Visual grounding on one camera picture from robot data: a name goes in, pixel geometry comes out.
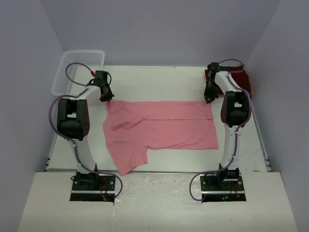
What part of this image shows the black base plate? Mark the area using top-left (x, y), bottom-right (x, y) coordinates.
top-left (70, 172), bottom-right (116, 203)
top-left (200, 168), bottom-right (246, 202)

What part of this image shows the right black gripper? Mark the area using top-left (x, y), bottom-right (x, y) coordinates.
top-left (205, 81), bottom-right (221, 104)

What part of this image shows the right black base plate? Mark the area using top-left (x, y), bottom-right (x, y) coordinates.
top-left (200, 168), bottom-right (246, 202)

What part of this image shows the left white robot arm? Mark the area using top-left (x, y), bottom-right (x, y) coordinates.
top-left (56, 71), bottom-right (114, 190)

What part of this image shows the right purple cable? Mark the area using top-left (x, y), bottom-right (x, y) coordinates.
top-left (189, 59), bottom-right (253, 202)

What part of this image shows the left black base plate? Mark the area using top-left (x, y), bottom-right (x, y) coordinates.
top-left (70, 172), bottom-right (116, 203)

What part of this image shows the folded dark red shirt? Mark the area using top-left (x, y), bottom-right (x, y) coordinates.
top-left (204, 66), bottom-right (252, 95)

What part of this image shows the pink t shirt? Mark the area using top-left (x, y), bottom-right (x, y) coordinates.
top-left (103, 101), bottom-right (219, 175)

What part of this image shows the white plastic basket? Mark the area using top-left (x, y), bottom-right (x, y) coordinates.
top-left (51, 50), bottom-right (105, 96)

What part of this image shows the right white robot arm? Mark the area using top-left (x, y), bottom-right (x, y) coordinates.
top-left (204, 62), bottom-right (252, 190)

